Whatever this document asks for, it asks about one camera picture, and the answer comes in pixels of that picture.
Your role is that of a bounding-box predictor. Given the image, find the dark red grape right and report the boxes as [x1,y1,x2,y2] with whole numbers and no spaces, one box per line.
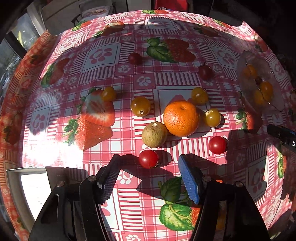
[198,62,214,81]

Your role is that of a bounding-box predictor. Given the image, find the red chair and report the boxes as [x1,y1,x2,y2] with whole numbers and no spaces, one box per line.
[154,0,189,11]

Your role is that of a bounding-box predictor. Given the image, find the red strawberry print tablecloth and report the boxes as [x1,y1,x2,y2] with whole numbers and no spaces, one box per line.
[1,10,295,240]

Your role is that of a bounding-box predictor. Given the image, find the white square tray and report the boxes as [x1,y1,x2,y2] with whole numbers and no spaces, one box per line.
[6,167,65,232]

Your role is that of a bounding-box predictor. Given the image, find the upper tan longan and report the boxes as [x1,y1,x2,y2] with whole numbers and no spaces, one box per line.
[142,121,168,148]

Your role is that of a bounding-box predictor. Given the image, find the yellow tomato beside longan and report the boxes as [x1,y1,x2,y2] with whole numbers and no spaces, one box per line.
[130,96,151,117]

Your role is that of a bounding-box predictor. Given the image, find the upper orange mandarin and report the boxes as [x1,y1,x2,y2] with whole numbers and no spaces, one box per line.
[163,100,200,137]

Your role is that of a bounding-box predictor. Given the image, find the dark red grape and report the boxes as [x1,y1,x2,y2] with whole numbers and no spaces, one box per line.
[198,62,214,81]
[128,52,142,65]

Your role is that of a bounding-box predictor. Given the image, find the yellow tomato far left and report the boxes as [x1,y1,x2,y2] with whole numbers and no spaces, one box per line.
[101,86,116,102]

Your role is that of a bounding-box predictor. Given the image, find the dark red grape left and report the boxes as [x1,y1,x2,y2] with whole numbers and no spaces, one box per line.
[128,52,142,65]

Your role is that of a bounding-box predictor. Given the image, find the red cherry tomato upper right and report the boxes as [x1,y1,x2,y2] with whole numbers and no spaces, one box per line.
[208,136,228,155]

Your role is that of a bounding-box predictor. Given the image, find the yellow tomato right of mandarin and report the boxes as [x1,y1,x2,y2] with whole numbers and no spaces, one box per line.
[205,108,221,128]

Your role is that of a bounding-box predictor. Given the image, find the red cherry tomato upper left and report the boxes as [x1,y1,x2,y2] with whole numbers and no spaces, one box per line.
[138,150,159,169]

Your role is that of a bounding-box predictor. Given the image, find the clear glass bowl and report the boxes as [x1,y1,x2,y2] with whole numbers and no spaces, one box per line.
[237,51,285,114]

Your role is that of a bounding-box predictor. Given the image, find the red cherry tomato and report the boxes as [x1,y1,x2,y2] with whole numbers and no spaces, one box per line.
[138,150,159,169]
[208,136,228,155]

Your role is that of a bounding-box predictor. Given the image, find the yellow tomato above mandarin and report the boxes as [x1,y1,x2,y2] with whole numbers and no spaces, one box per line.
[191,87,209,105]

